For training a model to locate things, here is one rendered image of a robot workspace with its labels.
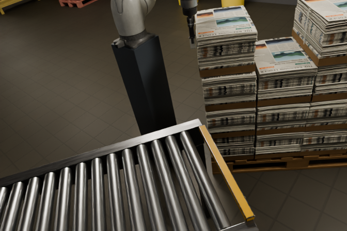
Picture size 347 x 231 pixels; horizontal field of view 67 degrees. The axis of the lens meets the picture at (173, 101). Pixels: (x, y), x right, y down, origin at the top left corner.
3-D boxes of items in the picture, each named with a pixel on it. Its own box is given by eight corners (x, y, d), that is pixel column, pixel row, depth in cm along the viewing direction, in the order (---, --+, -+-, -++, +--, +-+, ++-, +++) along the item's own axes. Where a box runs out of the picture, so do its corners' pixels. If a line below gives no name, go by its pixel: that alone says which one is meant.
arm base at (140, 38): (107, 46, 148) (104, 37, 145) (135, 31, 160) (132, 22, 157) (128, 52, 138) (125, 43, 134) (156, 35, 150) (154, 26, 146)
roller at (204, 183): (185, 138, 118) (190, 130, 116) (229, 240, 81) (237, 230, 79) (175, 136, 116) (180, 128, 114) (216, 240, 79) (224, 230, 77)
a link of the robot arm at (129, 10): (113, 37, 143) (99, -4, 130) (126, 23, 156) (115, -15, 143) (140, 36, 138) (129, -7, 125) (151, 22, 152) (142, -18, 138)
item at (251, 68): (198, 62, 150) (198, 55, 148) (249, 56, 147) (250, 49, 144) (200, 77, 138) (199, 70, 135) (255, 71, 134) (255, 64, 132)
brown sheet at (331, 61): (290, 34, 159) (292, 28, 156) (341, 28, 156) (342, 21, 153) (317, 66, 129) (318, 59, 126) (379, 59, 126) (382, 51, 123)
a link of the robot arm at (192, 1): (197, -10, 132) (198, 2, 136) (179, -7, 133) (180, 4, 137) (198, -4, 125) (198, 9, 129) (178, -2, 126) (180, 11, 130)
